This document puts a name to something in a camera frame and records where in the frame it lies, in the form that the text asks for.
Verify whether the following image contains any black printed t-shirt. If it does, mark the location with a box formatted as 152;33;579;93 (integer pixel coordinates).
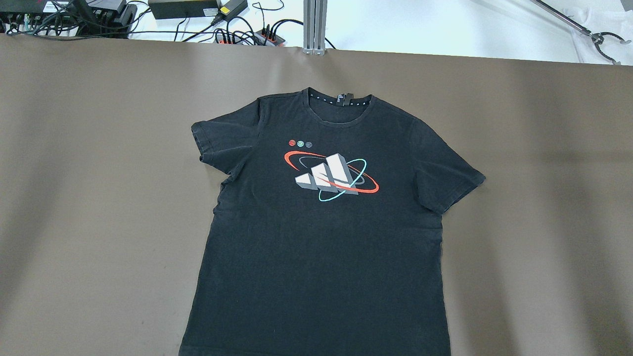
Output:
179;88;485;356

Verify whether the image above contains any grey orange usb hub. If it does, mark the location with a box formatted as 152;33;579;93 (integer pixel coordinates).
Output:
213;29;256;45
254;28;286;47

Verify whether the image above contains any brown table mat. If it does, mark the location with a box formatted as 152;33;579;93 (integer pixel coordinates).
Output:
1;36;632;356

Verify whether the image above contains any black power adapter brick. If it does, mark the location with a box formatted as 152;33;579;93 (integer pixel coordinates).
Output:
147;0;220;20

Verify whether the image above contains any black electronics box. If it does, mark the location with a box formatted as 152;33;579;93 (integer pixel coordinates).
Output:
0;0;138;38

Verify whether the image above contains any metal reacher grabber tool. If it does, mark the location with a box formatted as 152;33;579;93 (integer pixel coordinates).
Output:
530;0;632;65

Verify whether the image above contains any white cloth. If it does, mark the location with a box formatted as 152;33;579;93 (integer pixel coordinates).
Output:
566;7;633;65

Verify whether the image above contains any aluminium frame post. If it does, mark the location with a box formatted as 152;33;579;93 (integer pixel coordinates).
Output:
303;0;328;56

